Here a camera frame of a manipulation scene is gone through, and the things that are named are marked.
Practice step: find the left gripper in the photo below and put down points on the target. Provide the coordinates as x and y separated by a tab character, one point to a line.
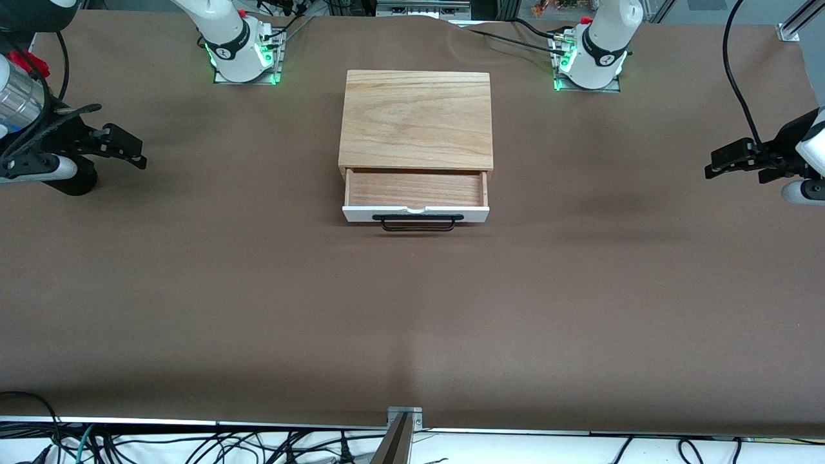
782	144

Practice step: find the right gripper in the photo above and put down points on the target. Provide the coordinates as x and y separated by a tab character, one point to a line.
57	134

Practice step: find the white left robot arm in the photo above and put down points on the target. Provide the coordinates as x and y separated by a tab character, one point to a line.
606	38

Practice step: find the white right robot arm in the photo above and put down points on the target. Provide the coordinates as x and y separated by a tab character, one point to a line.
225	32

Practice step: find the light wooden drawer cabinet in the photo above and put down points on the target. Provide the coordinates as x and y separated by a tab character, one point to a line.
416	116

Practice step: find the red roses bunch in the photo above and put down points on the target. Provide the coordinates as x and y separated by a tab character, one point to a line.
35	64

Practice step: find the brown table cover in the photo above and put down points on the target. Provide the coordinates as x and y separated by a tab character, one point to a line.
412	309

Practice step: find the grey power strip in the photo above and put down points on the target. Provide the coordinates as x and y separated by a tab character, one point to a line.
422	8

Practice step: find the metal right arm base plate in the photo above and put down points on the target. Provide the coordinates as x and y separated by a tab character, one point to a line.
222	79

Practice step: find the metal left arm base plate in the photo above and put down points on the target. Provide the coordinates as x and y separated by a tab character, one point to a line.
612	87

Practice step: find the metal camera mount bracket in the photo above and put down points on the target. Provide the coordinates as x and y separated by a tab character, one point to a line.
405	412

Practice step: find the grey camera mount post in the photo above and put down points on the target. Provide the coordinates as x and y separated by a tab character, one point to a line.
394	448

